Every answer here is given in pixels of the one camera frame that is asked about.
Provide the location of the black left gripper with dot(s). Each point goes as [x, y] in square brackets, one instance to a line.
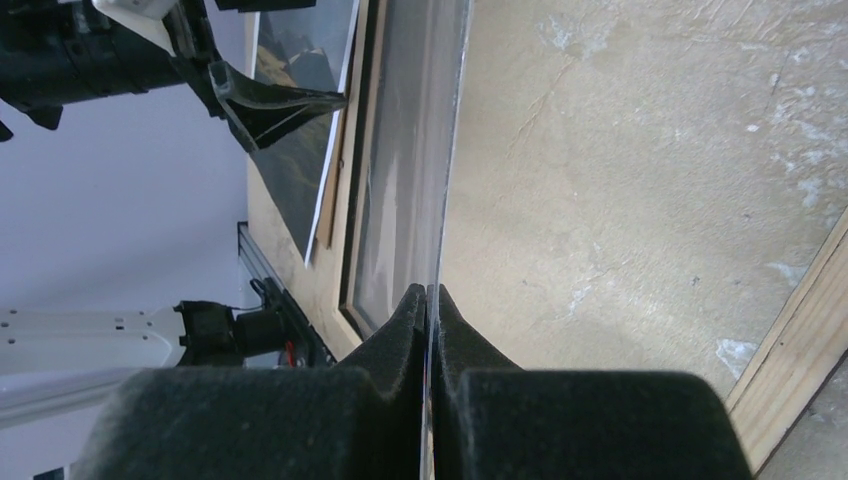
[56, 53]

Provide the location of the brown cardboard backing board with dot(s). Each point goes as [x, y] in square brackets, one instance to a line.
[325, 224]

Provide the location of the aluminium rail frame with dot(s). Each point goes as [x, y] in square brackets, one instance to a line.
[255, 258]

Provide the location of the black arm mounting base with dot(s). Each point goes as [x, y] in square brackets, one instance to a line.
[284, 328]

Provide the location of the wooden picture frame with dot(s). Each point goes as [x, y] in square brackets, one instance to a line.
[663, 185]

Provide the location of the clear acrylic sheet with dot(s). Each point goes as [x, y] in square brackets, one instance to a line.
[414, 90]

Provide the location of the mountain landscape photo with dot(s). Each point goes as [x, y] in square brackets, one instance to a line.
[309, 48]

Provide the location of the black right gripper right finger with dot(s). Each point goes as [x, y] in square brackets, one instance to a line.
[496, 420]

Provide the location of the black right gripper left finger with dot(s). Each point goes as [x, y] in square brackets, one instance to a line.
[359, 419]

